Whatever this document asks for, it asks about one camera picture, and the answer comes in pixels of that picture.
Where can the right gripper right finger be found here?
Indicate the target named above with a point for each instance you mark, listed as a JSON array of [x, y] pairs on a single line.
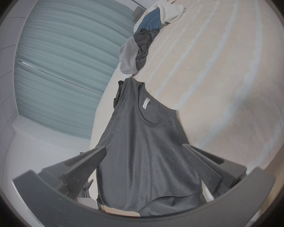
[[217, 171]]

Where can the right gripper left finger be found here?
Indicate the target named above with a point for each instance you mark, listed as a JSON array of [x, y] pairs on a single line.
[[78, 174]]

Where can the black T-shirt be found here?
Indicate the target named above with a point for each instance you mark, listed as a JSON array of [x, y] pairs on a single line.
[[144, 155]]

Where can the bed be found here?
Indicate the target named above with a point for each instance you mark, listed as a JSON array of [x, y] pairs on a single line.
[[215, 67]]

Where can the pile of clothes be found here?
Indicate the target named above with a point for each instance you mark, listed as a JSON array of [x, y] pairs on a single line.
[[130, 53]]

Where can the blue-green curtain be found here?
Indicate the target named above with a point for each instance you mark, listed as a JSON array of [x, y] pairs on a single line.
[[73, 32], [56, 103]]

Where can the grey bedside table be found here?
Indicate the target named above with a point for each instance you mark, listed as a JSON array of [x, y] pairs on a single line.
[[138, 11]]

